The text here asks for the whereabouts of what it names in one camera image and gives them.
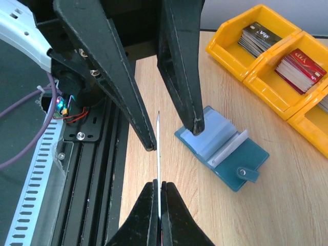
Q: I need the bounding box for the white slotted cable duct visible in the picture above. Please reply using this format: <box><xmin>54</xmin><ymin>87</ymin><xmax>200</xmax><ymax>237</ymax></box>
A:
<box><xmin>5</xmin><ymin>120</ymin><xmax>63</xmax><ymax>245</ymax></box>

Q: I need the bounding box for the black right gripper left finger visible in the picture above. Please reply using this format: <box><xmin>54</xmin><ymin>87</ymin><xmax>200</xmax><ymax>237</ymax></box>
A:
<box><xmin>107</xmin><ymin>179</ymin><xmax>159</xmax><ymax>246</ymax></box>

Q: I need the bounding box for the blue card holder wallet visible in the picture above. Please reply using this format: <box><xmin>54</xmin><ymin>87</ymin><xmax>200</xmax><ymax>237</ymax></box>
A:
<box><xmin>175</xmin><ymin>106</ymin><xmax>270</xmax><ymax>192</ymax></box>

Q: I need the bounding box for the orange triple bin left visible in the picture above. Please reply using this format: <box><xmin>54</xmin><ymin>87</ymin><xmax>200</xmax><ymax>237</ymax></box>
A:
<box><xmin>206</xmin><ymin>4</ymin><xmax>327</xmax><ymax>155</ymax></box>

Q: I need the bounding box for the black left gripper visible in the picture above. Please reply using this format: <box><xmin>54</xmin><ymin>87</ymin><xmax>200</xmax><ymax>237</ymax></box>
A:
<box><xmin>25</xmin><ymin>1</ymin><xmax>162</xmax><ymax>151</ymax></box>

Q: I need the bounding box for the red cards stack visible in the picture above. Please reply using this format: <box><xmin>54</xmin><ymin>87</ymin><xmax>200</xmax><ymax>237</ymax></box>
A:
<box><xmin>275</xmin><ymin>48</ymin><xmax>327</xmax><ymax>95</ymax></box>

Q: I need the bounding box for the black VIP cards stack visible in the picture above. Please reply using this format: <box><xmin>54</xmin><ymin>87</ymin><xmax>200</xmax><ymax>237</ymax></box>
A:
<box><xmin>238</xmin><ymin>22</ymin><xmax>282</xmax><ymax>58</ymax></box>

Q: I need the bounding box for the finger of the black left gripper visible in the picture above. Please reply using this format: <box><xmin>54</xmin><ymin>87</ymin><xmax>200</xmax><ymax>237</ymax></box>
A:
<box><xmin>157</xmin><ymin>1</ymin><xmax>204</xmax><ymax>135</ymax></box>

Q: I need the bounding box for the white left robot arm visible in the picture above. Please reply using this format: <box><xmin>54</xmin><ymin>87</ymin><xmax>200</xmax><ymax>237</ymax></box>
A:
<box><xmin>1</xmin><ymin>1</ymin><xmax>204</xmax><ymax>151</ymax></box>

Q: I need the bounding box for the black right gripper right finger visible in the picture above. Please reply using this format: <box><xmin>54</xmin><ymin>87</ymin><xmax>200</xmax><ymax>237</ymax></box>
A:
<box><xmin>161</xmin><ymin>181</ymin><xmax>213</xmax><ymax>245</ymax></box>

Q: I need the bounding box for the blue cards stack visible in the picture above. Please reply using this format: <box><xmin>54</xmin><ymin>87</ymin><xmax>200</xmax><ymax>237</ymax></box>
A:
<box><xmin>318</xmin><ymin>95</ymin><xmax>328</xmax><ymax>113</ymax></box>

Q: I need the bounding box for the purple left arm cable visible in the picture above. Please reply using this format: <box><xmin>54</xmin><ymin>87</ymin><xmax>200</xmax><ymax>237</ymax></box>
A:
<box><xmin>0</xmin><ymin>71</ymin><xmax>64</xmax><ymax>171</ymax></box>

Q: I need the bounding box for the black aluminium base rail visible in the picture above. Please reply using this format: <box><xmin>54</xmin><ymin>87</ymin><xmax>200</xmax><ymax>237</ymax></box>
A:
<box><xmin>50</xmin><ymin>46</ymin><xmax>159</xmax><ymax>246</ymax></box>

